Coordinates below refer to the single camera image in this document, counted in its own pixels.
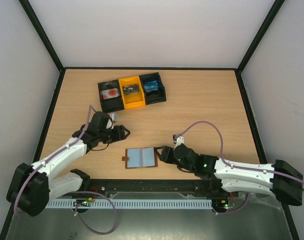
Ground left black bin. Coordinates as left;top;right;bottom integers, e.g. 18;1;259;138
97;79;125;113

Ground right black bin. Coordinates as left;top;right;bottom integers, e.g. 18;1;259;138
139;72;166;105

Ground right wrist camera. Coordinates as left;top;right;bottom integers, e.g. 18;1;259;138
173;134;184;148

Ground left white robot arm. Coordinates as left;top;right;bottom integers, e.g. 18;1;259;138
6;111;130;217

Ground white slotted cable duct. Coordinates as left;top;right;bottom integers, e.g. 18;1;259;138
46;198;212;210

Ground red white card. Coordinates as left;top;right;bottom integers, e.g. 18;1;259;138
101;88;119;100

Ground black bin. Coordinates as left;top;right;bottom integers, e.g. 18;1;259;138
97;79;125;113
139;72;166;105

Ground brown leather card holder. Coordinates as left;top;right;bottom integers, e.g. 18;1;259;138
122;147;158;169

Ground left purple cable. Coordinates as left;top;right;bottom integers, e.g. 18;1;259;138
13;104;117;235

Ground yellow middle bin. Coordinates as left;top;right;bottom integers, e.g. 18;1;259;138
118;75;146;110

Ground blue card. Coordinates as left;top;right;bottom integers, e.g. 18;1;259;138
143;80;159;93

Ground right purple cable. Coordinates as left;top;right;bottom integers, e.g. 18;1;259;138
178;120;304;216

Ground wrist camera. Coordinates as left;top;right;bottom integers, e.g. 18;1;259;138
106;112;118;129
173;134;184;148

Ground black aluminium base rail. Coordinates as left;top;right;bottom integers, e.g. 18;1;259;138
59;178;282;198

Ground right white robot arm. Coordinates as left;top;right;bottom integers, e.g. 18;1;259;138
154;143;304;206

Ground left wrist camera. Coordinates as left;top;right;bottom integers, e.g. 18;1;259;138
106;112;118;129

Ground black enclosure frame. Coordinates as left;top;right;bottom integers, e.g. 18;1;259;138
0;0;300;240

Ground purple cable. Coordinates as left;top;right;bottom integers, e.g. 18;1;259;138
13;104;117;235
178;120;304;216

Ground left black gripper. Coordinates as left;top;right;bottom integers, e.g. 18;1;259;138
98;125;130;144

